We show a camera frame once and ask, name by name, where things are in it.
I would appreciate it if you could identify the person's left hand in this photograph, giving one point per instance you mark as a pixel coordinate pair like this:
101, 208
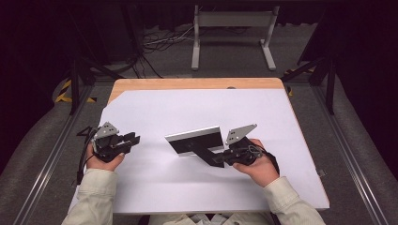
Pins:
100, 164

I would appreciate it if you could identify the small grey clip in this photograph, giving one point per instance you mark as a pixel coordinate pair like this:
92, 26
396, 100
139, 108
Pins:
321, 172

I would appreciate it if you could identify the white metal stand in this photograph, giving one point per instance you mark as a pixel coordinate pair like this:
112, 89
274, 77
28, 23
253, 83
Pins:
233, 19

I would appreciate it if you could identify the dark box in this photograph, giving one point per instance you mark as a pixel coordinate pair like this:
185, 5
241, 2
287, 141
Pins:
120, 34

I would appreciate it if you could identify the wooden table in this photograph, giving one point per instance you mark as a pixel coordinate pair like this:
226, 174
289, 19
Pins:
187, 83

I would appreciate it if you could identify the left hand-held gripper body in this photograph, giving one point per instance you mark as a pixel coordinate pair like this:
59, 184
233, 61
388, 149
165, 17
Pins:
108, 146

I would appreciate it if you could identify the white paper sheet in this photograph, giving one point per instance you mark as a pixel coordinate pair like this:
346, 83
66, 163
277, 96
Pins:
187, 106

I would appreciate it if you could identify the black metal stand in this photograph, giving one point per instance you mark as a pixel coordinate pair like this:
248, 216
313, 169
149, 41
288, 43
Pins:
330, 84
74, 84

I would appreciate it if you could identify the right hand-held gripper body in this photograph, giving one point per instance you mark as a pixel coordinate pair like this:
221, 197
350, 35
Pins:
242, 150

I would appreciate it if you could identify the aluminium floor rail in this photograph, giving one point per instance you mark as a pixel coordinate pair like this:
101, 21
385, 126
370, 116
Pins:
350, 156
47, 156

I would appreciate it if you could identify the yellow black hazard tape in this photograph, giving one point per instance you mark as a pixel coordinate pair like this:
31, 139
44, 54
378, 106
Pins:
64, 93
291, 71

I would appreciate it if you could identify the person's torso in pale jacket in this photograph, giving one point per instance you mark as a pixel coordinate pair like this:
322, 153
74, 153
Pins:
219, 219

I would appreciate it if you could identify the person's right hand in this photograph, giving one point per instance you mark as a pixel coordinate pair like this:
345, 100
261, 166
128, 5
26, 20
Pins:
259, 170

